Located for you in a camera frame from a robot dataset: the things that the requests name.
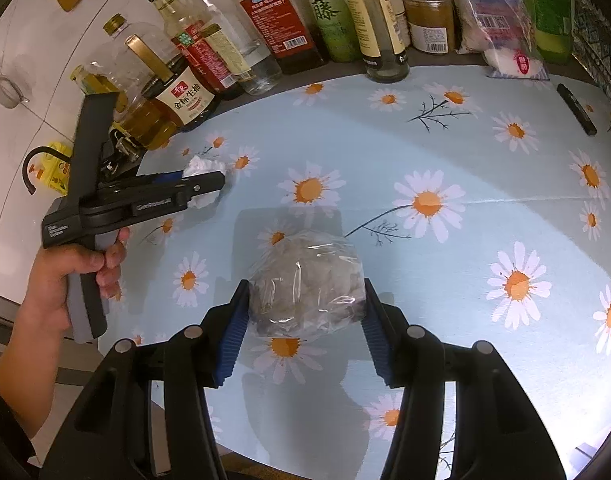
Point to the dark patterned packet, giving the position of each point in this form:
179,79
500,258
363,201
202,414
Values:
598,30

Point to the clear bottle cream label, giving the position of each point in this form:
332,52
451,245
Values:
225,45

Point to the green packet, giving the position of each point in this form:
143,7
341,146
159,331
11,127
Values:
545,5

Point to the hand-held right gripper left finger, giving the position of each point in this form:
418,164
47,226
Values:
233,340

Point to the green label oil bottle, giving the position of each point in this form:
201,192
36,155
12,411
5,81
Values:
92,82

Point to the person's left forearm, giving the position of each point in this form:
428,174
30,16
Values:
15,350

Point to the dark bottle red label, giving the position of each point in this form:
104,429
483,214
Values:
273,15

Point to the clear cooking oil jug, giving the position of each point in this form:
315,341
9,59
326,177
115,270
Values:
145,120

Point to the blue and red salt bag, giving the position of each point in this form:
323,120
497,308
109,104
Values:
490,15

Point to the person's left hand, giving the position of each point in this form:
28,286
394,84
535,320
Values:
50,280

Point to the brown spice jar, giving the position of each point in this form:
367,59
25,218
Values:
428,20

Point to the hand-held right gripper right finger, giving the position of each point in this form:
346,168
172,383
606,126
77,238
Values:
378,345

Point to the black marker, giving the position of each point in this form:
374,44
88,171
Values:
575,107

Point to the black faucet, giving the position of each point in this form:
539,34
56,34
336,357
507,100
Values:
40,149

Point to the metal strainer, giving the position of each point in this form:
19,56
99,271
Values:
7,92

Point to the clear bottle beige label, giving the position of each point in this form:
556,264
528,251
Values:
378,15

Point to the red label sauce bottle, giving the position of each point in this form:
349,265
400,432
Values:
208,62

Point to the daisy print tablecloth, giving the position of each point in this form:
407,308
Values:
435,270

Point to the clear plastic bag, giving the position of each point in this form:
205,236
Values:
305,280

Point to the dark soy sauce jug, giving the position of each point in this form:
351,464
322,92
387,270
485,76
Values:
185,95

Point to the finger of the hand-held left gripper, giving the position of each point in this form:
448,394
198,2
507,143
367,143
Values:
160,176
205,185

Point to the white tissue ball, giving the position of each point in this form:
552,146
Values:
203,166

